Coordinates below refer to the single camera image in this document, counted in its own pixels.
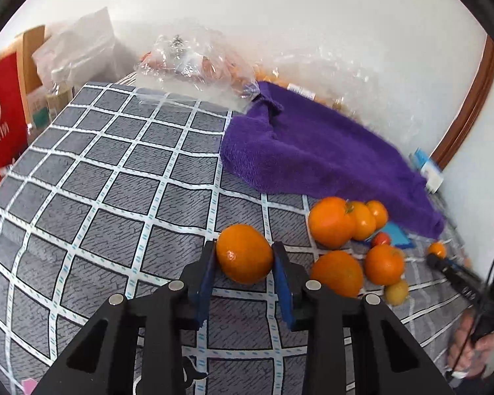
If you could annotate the brown wooden door frame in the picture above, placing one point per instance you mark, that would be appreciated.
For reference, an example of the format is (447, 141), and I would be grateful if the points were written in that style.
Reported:
(469, 111)

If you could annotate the grey checked tablecloth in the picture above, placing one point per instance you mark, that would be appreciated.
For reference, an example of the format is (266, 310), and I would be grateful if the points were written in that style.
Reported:
(117, 195)

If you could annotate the small red tomato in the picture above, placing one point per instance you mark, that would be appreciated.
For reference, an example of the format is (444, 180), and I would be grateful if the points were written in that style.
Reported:
(380, 238)

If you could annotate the small orange far right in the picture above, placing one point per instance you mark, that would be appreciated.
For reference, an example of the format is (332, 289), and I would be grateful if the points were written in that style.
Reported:
(438, 249)

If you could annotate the red box with logo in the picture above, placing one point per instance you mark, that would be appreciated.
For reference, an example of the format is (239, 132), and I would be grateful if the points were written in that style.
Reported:
(13, 129)

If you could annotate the small yellow fruit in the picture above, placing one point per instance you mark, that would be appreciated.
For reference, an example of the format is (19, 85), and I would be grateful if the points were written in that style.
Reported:
(396, 293)

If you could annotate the purple towel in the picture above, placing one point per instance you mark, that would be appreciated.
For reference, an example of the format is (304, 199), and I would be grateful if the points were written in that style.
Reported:
(288, 144)

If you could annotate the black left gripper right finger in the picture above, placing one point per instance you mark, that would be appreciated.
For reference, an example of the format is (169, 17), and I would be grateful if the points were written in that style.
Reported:
(386, 358)

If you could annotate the clear plastic bag with fruit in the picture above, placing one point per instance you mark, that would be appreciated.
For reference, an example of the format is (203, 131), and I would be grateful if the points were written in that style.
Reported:
(199, 63)

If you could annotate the blue flat card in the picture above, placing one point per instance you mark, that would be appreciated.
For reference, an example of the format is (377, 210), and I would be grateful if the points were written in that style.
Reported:
(395, 235)

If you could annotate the small orange back right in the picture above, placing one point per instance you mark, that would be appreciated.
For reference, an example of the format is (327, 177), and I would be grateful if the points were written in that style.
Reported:
(379, 212)

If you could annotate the white blue small box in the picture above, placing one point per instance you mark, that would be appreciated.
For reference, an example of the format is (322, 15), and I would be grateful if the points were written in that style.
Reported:
(428, 169)

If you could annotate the white plastic bag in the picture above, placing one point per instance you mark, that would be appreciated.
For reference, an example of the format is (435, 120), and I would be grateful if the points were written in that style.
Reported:
(82, 52)

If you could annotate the yellow-orange fruit back middle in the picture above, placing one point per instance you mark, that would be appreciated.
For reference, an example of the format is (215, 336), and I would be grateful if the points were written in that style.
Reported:
(365, 222)

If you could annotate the large orange back left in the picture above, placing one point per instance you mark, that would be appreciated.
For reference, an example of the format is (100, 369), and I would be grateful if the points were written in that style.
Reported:
(331, 222)

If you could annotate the cardboard box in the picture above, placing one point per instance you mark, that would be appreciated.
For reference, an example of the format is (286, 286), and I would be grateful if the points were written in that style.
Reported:
(25, 44)

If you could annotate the large orange front left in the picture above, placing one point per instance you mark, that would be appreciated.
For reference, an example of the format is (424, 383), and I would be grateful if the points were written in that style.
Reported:
(340, 272)

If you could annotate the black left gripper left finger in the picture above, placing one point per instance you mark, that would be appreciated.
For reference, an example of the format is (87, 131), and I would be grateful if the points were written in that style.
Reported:
(100, 358)

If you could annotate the large orange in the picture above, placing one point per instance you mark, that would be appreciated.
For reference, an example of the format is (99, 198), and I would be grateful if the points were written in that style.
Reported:
(331, 222)
(340, 272)

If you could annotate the small orange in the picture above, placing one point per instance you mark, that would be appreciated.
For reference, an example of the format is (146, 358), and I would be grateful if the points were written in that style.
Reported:
(379, 212)
(438, 249)

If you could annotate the large clear plastic wrap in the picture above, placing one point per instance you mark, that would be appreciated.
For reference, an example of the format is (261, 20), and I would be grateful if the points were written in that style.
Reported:
(347, 87)

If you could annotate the person's right hand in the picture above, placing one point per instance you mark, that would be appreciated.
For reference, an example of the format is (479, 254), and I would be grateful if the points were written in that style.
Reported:
(462, 355)

